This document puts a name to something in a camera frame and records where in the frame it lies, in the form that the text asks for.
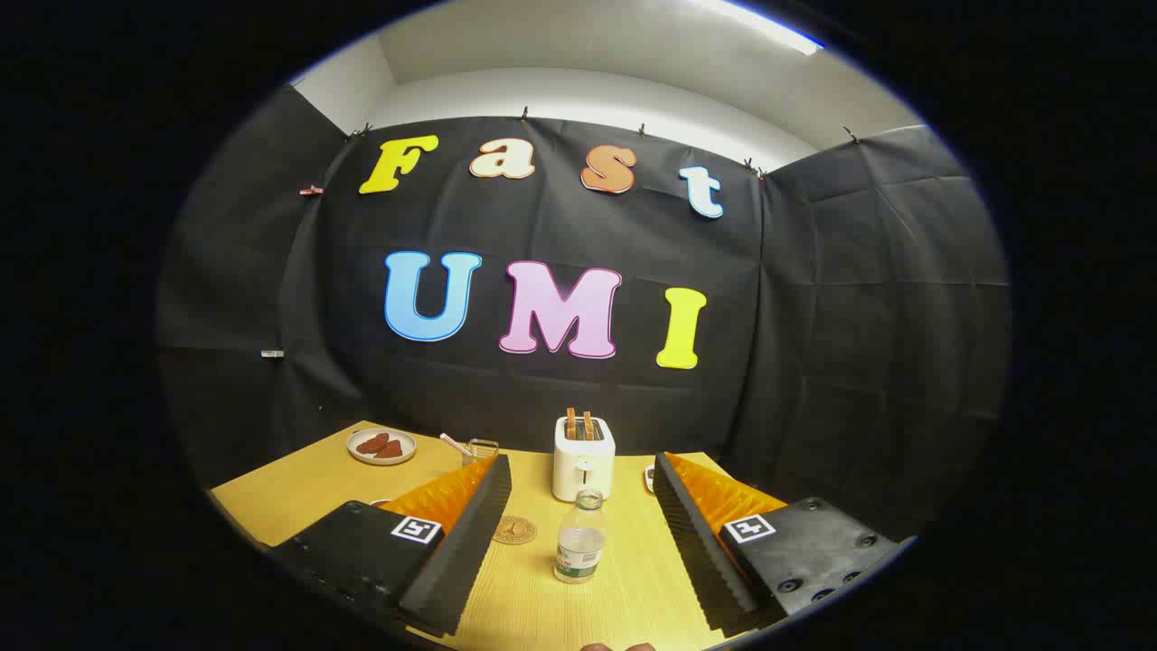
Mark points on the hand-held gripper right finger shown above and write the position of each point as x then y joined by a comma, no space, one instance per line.
700,551

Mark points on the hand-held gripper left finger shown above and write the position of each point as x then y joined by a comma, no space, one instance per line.
452,561

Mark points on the round wooden coaster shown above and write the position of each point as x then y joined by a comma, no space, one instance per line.
513,530

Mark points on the clear plastic juice bottle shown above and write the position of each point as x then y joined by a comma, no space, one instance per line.
578,553

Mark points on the white divided seed dish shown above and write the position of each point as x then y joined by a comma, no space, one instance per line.
650,479

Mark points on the red striped straw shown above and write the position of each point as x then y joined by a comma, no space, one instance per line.
452,443

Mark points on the red-brown meat piece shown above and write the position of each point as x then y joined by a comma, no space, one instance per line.
390,449
371,443

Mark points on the white round plate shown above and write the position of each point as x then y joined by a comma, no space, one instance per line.
357,455

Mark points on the white toaster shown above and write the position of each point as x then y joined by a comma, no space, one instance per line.
583,470

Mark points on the wooden table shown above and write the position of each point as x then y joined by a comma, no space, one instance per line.
298,502

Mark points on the black backdrop cloth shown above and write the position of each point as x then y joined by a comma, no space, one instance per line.
859,316

